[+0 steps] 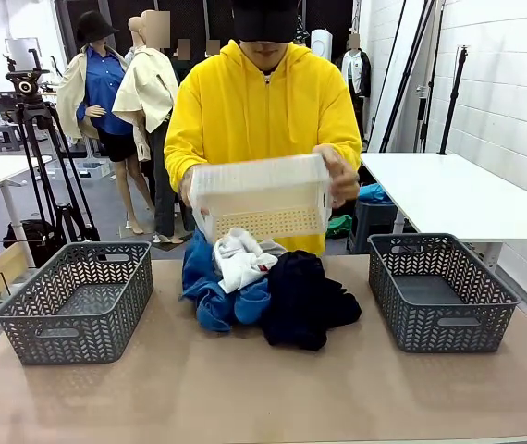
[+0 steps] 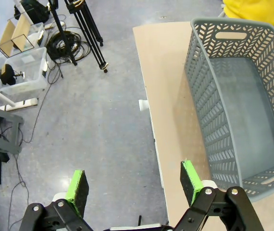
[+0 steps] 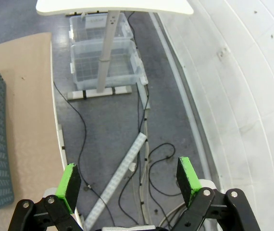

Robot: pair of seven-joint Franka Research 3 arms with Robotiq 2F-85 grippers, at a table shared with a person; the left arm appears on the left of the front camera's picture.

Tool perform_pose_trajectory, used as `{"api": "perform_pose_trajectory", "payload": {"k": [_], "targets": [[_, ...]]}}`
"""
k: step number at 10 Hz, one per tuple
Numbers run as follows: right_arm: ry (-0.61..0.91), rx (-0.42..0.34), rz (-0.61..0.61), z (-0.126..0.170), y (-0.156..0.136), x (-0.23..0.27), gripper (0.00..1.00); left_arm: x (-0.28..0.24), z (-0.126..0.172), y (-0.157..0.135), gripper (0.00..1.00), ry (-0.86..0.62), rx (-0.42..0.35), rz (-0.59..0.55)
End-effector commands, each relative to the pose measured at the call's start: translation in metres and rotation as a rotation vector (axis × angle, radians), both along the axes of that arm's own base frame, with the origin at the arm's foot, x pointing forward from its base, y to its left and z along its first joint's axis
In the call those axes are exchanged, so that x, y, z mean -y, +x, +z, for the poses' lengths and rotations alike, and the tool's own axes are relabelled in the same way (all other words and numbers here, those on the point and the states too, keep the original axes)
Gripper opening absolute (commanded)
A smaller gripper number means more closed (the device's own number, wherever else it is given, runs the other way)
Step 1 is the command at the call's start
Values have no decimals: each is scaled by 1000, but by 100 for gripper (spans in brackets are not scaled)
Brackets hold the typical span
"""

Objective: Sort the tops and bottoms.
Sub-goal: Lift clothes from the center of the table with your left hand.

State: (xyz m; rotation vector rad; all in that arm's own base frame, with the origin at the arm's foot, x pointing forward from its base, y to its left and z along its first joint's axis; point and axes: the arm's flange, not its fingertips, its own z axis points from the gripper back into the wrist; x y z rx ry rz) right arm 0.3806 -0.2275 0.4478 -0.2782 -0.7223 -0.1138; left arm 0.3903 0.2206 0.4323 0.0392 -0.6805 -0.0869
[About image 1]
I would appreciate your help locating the black upright stand pole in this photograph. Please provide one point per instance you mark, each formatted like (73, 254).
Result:
(453, 102)

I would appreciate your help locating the gray stool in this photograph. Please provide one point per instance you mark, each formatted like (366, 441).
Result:
(9, 136)

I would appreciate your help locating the dark storage crate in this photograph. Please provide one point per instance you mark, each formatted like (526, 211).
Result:
(374, 226)

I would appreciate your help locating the green bag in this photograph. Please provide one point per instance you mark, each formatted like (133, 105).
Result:
(339, 226)

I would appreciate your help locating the black folded leaning stands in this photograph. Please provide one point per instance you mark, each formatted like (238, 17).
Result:
(407, 78)

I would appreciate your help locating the white tower appliance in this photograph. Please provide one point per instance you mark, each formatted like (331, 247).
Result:
(321, 46)

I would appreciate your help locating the mannequin with blue shirt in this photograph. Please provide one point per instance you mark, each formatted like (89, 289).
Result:
(101, 92)

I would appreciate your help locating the person's right hand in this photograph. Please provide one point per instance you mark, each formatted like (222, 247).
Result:
(187, 185)

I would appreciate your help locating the person's left hand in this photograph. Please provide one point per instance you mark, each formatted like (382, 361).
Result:
(344, 180)

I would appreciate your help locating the bright blue garment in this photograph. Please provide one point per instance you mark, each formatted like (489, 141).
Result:
(217, 307)

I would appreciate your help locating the person in yellow hoodie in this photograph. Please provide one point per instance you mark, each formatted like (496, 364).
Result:
(254, 115)

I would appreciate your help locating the gray woven plastic basket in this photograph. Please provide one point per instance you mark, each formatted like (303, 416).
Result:
(83, 344)
(444, 335)

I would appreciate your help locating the white perforated plastic basket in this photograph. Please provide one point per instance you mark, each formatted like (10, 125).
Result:
(254, 185)

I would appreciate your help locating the teal cloth on crate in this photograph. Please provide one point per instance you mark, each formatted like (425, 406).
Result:
(374, 193)

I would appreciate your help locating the mannequin with white black jacket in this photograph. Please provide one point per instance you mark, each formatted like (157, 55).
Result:
(356, 74)

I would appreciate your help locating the person's right forearm yellow sleeve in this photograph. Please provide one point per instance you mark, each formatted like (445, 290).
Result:
(180, 157)

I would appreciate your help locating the person's left forearm yellow sleeve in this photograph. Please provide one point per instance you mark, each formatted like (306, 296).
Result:
(344, 139)

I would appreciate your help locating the white garment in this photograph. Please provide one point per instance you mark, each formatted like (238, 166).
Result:
(240, 270)

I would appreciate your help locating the mannequin with cream jacket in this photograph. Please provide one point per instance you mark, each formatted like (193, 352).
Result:
(145, 88)

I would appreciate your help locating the dark computer monitor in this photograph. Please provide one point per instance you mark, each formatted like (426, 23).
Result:
(4, 104)

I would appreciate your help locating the black bag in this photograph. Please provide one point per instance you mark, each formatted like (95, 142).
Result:
(37, 240)

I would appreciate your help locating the large white table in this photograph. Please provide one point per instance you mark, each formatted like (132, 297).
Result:
(453, 194)

